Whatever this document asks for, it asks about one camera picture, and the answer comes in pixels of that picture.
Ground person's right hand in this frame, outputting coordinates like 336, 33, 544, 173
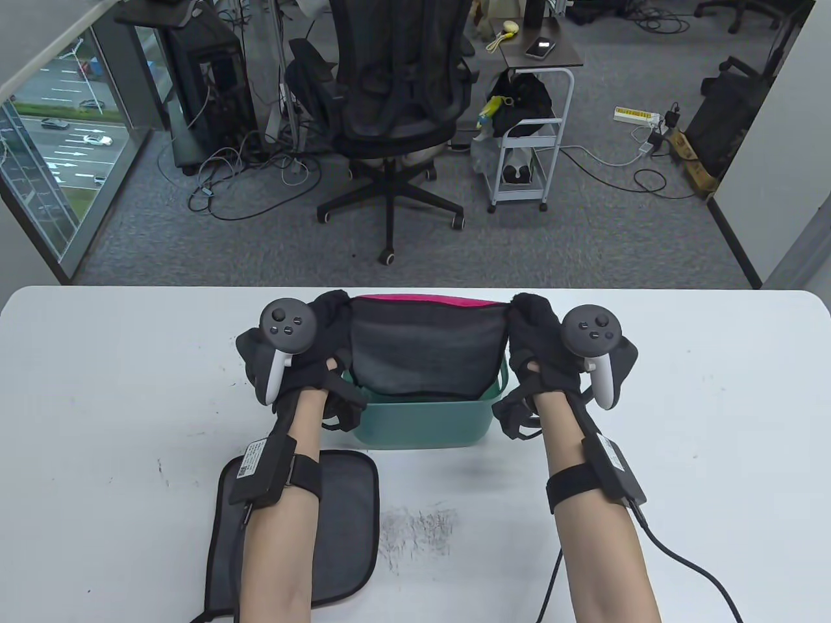
493, 293, 639, 442

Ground person's left hand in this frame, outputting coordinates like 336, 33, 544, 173
236, 290, 367, 429

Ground grey white hand controller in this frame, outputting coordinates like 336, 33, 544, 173
560, 305, 623, 411
260, 297, 317, 406

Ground pink-backed grey hand towel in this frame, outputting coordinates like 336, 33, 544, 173
349, 294, 508, 400

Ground dark grey hand towel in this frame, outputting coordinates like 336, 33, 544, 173
190, 450, 380, 623

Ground person's left forearm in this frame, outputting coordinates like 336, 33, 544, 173
237, 389, 325, 623

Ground person's right forearm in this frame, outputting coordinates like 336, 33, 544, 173
534, 389, 663, 623

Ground green plastic bin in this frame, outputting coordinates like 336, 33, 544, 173
341, 354, 510, 450

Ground black wrist sensor box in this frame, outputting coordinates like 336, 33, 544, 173
227, 436, 322, 508
545, 434, 648, 515

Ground white plastic bag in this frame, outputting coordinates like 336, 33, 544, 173
471, 127, 504, 175

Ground yellow green toy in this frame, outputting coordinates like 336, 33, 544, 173
477, 95, 507, 130

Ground yellow cardboard box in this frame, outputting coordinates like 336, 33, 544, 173
669, 127, 718, 199

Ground black bag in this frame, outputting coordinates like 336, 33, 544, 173
486, 70, 554, 138

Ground black computer tower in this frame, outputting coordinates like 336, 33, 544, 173
166, 13, 260, 153

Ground black mesh office chair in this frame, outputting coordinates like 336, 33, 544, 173
284, 0, 481, 267

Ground white cart with dark top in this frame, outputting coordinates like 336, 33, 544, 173
487, 16, 585, 214

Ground black chair with armrest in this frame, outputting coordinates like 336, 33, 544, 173
685, 55, 776, 179

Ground glass window panel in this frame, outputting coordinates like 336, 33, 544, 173
0, 13, 153, 283

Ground black chair base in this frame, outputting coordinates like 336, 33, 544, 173
695, 0, 783, 33

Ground black floor cable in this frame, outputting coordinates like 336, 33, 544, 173
558, 146, 699, 199

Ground tangled floor cables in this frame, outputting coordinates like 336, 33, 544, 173
187, 130, 322, 221

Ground black sensor cable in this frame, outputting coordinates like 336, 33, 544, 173
626, 500, 744, 623

